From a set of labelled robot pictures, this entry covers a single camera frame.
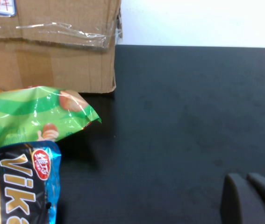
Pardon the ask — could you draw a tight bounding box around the blue black Vik chips bag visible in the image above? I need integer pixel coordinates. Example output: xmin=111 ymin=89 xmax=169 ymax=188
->
xmin=0 ymin=140 xmax=62 ymax=224

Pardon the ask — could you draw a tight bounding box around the white label with red writing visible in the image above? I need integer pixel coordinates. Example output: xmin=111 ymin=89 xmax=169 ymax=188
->
xmin=0 ymin=0 xmax=17 ymax=17

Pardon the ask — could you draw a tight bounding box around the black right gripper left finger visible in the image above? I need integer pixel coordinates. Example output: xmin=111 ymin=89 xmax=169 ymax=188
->
xmin=220 ymin=173 xmax=265 ymax=224

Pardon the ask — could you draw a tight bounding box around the green cucumber Lay's chips bag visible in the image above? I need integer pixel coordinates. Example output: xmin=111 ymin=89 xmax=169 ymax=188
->
xmin=0 ymin=85 xmax=102 ymax=154

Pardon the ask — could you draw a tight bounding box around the taped cardboard box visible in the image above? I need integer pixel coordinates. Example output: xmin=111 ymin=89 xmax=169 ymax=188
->
xmin=0 ymin=0 xmax=123 ymax=94

